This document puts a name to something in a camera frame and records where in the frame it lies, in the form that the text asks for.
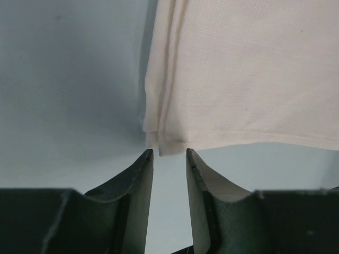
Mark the white cloth napkin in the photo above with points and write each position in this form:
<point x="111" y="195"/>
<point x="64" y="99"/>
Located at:
<point x="223" y="73"/>

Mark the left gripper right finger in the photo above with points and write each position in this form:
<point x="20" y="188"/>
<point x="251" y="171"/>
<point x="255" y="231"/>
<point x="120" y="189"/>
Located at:
<point x="226" y="218"/>

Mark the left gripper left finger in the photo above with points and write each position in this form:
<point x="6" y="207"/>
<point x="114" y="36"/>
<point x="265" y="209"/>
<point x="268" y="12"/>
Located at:
<point x="111" y="218"/>

